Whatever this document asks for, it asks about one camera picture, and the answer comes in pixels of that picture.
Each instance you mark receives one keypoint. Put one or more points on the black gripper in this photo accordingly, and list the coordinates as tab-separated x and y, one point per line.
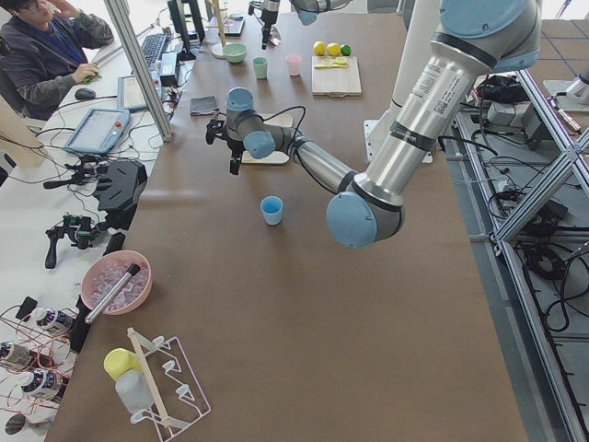
234	146
266	20

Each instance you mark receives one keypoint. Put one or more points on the green plastic cup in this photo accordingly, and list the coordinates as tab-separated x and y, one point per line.
260	65

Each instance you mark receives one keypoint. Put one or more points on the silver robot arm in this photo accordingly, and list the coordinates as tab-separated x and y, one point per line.
307	11
472	39

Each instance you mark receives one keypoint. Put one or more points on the beige rabbit tray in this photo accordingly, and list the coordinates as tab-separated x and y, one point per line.
277	157

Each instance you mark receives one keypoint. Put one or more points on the green bowl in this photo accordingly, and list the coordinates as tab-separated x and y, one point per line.
235	53

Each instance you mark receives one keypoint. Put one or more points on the pink plastic cup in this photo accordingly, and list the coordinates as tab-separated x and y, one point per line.
294	63

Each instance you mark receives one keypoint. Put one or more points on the wooden cup stand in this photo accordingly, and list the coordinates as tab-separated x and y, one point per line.
218	49

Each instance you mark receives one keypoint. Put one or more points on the blue plastic cup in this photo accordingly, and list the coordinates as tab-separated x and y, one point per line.
272	210

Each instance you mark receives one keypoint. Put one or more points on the yellow lemon outer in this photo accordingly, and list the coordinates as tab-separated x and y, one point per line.
319	48

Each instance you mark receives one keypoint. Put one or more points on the yellow lemon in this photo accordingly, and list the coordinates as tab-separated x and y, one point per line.
319	48
333	49

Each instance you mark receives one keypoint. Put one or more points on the yellow plastic knife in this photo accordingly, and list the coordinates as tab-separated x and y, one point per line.
330	66

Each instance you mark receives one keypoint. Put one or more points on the grey folded cloth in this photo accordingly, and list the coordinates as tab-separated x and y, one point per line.
203	106

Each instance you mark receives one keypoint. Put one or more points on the yellow lemon middle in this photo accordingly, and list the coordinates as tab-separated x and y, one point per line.
333	49

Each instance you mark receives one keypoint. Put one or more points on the green lime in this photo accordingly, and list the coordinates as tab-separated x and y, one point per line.
346	50

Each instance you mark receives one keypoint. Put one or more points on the wooden cutting board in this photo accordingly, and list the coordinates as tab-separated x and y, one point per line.
336	82

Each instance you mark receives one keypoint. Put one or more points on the blue teach pendant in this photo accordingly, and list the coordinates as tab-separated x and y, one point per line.
98	132

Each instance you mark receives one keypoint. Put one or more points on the metal muddler in bowl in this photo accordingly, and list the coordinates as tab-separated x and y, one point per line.
129	274

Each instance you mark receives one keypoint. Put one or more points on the seated person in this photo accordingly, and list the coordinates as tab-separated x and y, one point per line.
47	40

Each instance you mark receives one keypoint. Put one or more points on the yellow cup on rack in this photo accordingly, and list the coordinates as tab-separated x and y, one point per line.
120	360

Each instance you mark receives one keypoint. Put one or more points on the aluminium frame post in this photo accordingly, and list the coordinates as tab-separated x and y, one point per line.
119	14

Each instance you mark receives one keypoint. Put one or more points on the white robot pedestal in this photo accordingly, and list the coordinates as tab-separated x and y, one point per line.
421	19

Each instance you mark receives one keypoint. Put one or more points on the white wire rack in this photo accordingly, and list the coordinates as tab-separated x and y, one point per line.
179	400

